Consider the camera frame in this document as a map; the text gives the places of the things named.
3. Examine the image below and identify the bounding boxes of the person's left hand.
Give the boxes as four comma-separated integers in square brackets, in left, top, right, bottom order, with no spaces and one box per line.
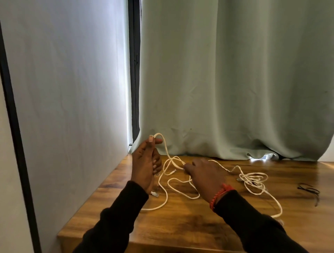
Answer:
[130,135,164,195]

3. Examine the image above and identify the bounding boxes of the person's right hand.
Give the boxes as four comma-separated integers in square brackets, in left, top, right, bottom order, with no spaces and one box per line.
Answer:
[183,157,228,204]

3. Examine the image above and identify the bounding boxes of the white cable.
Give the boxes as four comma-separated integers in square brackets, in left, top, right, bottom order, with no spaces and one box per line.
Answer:
[236,172,269,196]
[152,133,284,219]
[141,177,169,211]

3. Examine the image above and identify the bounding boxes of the person's left forearm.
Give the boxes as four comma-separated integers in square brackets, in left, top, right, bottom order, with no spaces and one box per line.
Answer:
[73,180,149,253]

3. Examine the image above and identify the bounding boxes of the person's right forearm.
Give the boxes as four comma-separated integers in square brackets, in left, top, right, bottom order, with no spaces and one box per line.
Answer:
[214,189,310,253]

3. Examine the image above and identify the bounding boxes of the wooden cabinet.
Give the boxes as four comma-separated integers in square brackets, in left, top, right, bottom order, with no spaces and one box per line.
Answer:
[57,154,334,253]

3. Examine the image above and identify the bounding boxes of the white side panel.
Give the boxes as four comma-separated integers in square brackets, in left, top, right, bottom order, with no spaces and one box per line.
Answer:
[0,0,132,253]

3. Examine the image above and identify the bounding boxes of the grey-green curtain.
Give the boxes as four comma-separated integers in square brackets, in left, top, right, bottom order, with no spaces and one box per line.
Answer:
[129,0,334,162]

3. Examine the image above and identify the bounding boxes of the red braided bracelet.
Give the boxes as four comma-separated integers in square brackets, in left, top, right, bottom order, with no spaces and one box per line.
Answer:
[209,183,235,212]

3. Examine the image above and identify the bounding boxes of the black window frame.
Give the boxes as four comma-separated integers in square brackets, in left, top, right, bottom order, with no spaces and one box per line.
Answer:
[128,0,141,143]

